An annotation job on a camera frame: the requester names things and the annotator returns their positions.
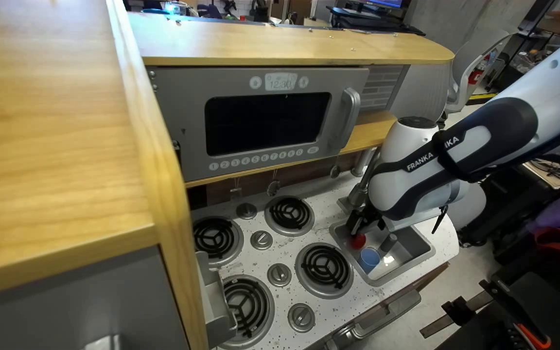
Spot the stove burner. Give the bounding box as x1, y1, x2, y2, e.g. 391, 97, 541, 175
265, 197, 316, 237
224, 276, 275, 348
193, 218, 244, 265
296, 243, 354, 300

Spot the grey toy faucet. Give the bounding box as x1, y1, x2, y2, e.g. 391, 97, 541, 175
339, 148, 378, 212

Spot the red ball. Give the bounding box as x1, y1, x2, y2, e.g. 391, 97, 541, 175
351, 234, 368, 251

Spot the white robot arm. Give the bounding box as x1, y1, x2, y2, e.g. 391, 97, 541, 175
345, 49, 560, 235

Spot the back left stove burner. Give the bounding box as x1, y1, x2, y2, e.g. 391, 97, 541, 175
193, 218, 244, 265

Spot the blue cup in sink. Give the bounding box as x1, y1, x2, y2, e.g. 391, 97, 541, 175
358, 249, 382, 272

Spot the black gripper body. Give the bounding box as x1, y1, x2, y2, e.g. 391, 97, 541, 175
347, 202, 386, 235

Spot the grey toy microwave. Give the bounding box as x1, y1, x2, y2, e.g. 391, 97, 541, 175
150, 66, 372, 183

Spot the front left stove burner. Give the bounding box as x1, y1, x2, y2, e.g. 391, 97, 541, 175
224, 276, 275, 348

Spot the front right stove burner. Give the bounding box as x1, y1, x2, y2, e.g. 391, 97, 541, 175
296, 243, 354, 300

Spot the grey toy sink basin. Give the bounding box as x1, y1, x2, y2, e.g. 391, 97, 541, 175
329, 224, 436, 286

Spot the back right stove burner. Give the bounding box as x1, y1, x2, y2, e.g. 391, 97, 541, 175
265, 197, 316, 237

